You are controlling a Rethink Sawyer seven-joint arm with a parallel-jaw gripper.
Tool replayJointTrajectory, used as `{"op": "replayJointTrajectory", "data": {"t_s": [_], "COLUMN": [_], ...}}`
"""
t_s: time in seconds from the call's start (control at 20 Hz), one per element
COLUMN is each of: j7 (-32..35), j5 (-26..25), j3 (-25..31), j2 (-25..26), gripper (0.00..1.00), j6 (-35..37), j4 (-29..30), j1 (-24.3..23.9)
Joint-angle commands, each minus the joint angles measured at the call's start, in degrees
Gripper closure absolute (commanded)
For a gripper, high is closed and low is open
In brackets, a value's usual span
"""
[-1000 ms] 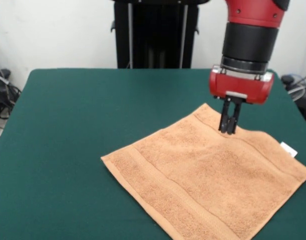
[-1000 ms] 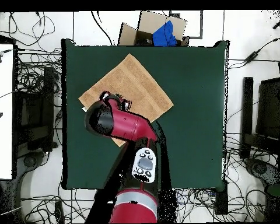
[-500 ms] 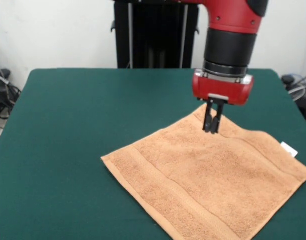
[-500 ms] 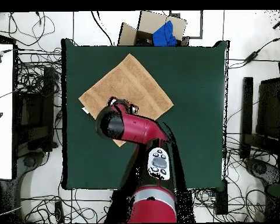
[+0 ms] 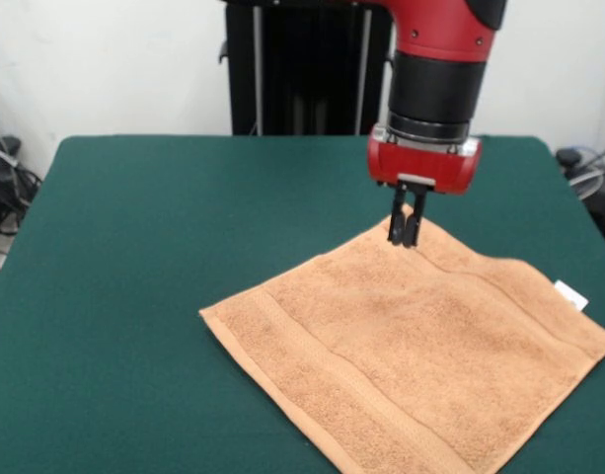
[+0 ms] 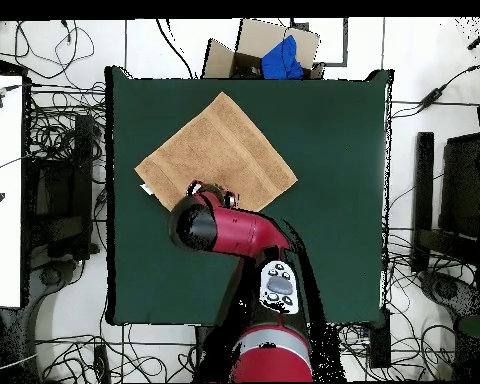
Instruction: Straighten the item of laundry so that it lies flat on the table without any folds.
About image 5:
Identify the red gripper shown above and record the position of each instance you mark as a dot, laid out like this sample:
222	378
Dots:
425	165

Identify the tan terry towel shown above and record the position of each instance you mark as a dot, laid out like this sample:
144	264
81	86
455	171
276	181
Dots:
405	345

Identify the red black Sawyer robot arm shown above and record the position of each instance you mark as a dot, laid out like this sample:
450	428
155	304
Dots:
435	84

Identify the black round base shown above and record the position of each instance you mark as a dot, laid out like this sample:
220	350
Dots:
568	157
8	144

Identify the dark green table cloth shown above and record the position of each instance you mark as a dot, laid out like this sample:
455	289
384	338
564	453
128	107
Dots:
134	247

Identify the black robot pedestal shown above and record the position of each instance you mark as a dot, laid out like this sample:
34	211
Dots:
307	74

